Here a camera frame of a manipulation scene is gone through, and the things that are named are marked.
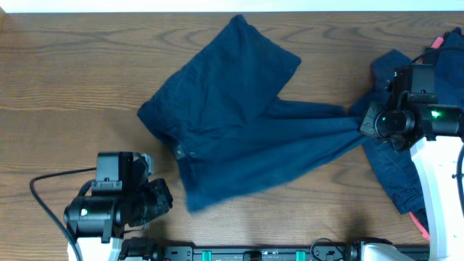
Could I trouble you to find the navy blue shorts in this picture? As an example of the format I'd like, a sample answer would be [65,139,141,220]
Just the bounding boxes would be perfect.
[137,15,364,212]

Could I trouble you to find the black garment with pink trim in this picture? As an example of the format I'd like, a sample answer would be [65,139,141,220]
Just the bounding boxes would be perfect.
[409,37,444,241]

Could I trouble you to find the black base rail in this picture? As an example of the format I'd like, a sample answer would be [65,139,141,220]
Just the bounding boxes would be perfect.
[119,236,428,261]

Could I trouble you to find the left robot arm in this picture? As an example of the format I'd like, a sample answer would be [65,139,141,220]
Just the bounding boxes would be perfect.
[64,178,173,260]

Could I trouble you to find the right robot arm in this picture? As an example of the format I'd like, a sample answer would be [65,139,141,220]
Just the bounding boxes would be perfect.
[360,102,463,260]

